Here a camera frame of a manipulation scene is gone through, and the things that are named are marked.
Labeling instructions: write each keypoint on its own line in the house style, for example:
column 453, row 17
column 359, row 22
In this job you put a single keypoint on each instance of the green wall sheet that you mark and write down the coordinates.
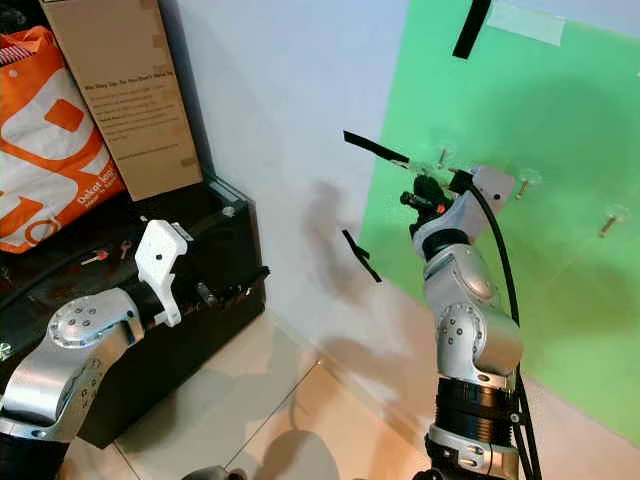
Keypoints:
column 560, row 110

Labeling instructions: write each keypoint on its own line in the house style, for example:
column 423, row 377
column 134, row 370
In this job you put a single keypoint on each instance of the clear tape strip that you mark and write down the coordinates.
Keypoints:
column 530, row 22

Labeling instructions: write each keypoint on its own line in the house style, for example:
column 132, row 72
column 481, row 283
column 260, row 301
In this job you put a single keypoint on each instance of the grey robot foot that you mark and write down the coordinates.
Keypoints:
column 210, row 474

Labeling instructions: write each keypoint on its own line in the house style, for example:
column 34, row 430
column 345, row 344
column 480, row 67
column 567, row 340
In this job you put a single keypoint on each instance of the long black tape strip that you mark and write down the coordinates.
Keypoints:
column 375, row 147

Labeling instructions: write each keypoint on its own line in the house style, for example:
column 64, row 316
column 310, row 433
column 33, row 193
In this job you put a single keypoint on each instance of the black fabric item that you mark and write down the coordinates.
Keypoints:
column 20, row 12

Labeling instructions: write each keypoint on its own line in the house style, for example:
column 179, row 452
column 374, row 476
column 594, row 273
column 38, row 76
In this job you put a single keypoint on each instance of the black glossy cabinet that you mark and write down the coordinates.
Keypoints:
column 210, row 350

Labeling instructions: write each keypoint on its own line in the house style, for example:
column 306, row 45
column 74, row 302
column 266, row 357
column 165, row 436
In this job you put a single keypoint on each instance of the small silver key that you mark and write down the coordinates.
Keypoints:
column 125, row 250

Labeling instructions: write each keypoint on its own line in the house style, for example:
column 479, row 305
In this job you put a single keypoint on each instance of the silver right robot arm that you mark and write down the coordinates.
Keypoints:
column 460, row 330

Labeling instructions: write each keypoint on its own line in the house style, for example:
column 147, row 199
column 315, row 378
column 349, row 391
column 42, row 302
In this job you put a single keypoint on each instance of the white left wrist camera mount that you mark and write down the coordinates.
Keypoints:
column 163, row 255

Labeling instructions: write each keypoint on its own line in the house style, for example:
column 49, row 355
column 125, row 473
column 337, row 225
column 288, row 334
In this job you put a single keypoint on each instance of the wide black tape strip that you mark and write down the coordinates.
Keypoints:
column 472, row 28

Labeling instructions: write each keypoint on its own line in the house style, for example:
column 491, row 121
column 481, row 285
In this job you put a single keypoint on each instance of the brown cardboard box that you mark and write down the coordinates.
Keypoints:
column 130, row 80

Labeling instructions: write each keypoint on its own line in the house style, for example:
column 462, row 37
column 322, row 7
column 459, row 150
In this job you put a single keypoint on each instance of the key with red tag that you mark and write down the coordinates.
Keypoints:
column 95, row 257

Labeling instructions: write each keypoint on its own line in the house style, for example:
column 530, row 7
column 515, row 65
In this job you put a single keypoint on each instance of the clear adhesive wall hook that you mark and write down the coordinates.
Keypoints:
column 442, row 158
column 524, row 187
column 610, row 220

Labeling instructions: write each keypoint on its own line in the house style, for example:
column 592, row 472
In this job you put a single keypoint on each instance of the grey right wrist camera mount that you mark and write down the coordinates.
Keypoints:
column 495, row 185

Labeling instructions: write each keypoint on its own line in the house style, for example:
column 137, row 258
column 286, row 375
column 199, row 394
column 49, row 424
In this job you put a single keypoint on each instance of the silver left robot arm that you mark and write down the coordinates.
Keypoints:
column 75, row 335

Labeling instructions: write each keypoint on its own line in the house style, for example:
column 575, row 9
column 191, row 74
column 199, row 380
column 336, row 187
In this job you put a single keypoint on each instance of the short black tape strip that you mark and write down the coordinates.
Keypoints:
column 360, row 255

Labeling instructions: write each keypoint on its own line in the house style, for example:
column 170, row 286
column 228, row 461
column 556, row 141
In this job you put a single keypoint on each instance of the orange and white shopping bag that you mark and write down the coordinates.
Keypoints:
column 50, row 150

